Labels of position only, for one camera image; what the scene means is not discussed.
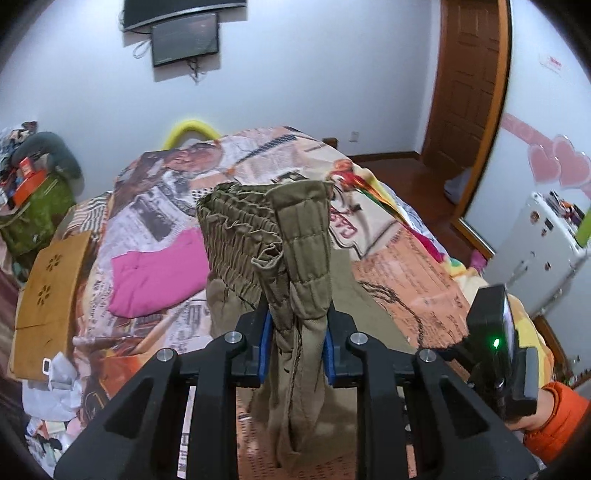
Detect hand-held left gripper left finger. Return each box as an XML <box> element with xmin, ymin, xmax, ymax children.
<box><xmin>53</xmin><ymin>307</ymin><xmax>273</xmax><ymax>480</ymax></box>

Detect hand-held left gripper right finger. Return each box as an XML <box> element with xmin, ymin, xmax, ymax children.
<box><xmin>323</xmin><ymin>307</ymin><xmax>541</xmax><ymax>480</ymax></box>

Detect olive green pants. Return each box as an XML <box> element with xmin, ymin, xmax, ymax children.
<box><xmin>196</xmin><ymin>180</ymin><xmax>416</xmax><ymax>472</ymax></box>

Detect person's right forearm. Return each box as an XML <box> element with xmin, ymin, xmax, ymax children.
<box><xmin>522</xmin><ymin>381</ymin><xmax>591</xmax><ymax>467</ymax></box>

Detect white small fridge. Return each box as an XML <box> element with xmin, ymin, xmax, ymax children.
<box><xmin>492</xmin><ymin>191</ymin><xmax>591</xmax><ymax>319</ymax></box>

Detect bed with printed cover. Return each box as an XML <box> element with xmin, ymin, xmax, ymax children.
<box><xmin>69</xmin><ymin>124</ymin><xmax>490</xmax><ymax>480</ymax></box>

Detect rainbow striped blanket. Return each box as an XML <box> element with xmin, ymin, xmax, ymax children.
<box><xmin>342</xmin><ymin>159</ymin><xmax>490</xmax><ymax>287</ymax></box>

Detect pink cloth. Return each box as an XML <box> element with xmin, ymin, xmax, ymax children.
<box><xmin>110</xmin><ymin>228</ymin><xmax>208</xmax><ymax>318</ymax></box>

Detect grey-blue cloth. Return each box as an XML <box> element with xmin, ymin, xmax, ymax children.
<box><xmin>444</xmin><ymin>167</ymin><xmax>472</xmax><ymax>204</ymax></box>

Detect white heart-print sliding door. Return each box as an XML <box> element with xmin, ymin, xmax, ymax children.
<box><xmin>462</xmin><ymin>0</ymin><xmax>591</xmax><ymax>259</ymax></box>

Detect wooden lap desk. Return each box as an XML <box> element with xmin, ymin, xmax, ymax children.
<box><xmin>9</xmin><ymin>230</ymin><xmax>93</xmax><ymax>380</ymax></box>

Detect scattered papers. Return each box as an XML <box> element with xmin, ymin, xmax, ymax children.
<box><xmin>18</xmin><ymin>353</ymin><xmax>93</xmax><ymax>462</ymax></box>

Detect wooden wardrobe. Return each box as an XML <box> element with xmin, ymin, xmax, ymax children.
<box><xmin>455</xmin><ymin>0</ymin><xmax>513</xmax><ymax>236</ymax></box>

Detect yellow foam arch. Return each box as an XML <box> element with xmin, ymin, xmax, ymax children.
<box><xmin>164</xmin><ymin>119</ymin><xmax>221</xmax><ymax>151</ymax></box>

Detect brown wooden door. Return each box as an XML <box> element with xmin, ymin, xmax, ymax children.
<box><xmin>422</xmin><ymin>0</ymin><xmax>504</xmax><ymax>174</ymax></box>

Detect green storage bag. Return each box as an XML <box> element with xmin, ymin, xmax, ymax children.
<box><xmin>0</xmin><ymin>173</ymin><xmax>77</xmax><ymax>259</ymax></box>

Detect flat orange box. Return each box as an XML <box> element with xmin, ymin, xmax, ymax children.
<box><xmin>11</xmin><ymin>171</ymin><xmax>49</xmax><ymax>208</ymax></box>

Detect grey neck pillow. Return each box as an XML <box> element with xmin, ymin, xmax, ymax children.
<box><xmin>18</xmin><ymin>131</ymin><xmax>83</xmax><ymax>178</ymax></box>

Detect small black monitor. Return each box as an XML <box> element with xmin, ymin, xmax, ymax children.
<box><xmin>151</xmin><ymin>12</ymin><xmax>220</xmax><ymax>68</ymax></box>

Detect pile of assorted clutter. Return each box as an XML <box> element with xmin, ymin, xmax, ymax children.
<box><xmin>0</xmin><ymin>121</ymin><xmax>40</xmax><ymax>213</ymax></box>

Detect black wall television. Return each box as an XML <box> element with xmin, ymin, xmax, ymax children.
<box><xmin>122</xmin><ymin>0</ymin><xmax>247</xmax><ymax>33</ymax></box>

